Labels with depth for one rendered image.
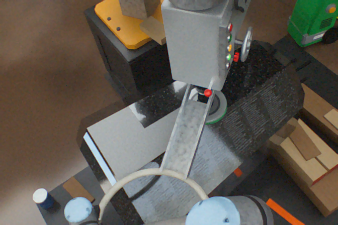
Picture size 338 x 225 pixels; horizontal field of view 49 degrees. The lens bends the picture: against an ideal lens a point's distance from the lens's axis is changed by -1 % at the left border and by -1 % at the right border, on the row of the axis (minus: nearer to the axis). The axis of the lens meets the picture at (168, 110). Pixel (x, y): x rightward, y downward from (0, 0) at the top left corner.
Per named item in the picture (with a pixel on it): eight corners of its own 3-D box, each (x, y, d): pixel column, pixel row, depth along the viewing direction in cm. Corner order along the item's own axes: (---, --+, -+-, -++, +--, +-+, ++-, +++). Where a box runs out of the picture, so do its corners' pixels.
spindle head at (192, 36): (198, 26, 180) (193, -58, 143) (243, 35, 174) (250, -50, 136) (172, 84, 163) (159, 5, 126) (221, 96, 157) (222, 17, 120)
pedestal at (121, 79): (103, 76, 318) (77, 10, 256) (166, 38, 333) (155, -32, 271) (146, 128, 285) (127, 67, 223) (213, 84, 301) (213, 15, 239)
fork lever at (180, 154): (200, 33, 181) (198, 28, 176) (239, 41, 176) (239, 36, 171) (154, 170, 166) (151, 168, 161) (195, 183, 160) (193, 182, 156)
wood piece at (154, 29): (140, 30, 234) (139, 24, 229) (152, 21, 237) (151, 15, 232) (162, 45, 224) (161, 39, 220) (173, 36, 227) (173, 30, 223)
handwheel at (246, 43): (231, 39, 170) (232, 15, 157) (253, 44, 167) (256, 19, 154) (222, 64, 163) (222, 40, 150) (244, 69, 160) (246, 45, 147)
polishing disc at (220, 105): (178, 117, 184) (178, 116, 183) (189, 84, 194) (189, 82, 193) (221, 126, 179) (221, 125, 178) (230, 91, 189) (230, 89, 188)
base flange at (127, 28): (93, 11, 253) (91, 5, 249) (152, -21, 265) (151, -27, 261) (131, 52, 229) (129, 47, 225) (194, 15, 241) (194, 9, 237)
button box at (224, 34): (224, 63, 149) (225, 9, 126) (230, 64, 149) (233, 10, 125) (218, 78, 146) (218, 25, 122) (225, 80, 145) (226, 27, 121)
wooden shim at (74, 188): (62, 186, 265) (62, 185, 264) (73, 176, 268) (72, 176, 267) (84, 209, 254) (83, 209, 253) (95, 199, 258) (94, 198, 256)
